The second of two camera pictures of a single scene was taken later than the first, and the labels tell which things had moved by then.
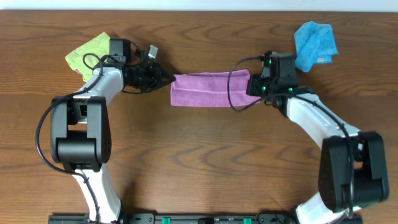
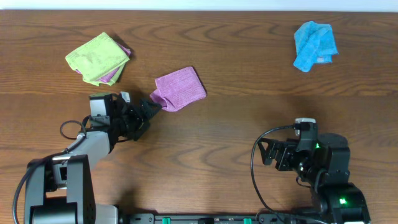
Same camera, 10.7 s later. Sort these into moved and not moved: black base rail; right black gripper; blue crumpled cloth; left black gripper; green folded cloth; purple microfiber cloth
Moved: left black gripper; purple microfiber cloth; right black gripper
Not moved: blue crumpled cloth; green folded cloth; black base rail
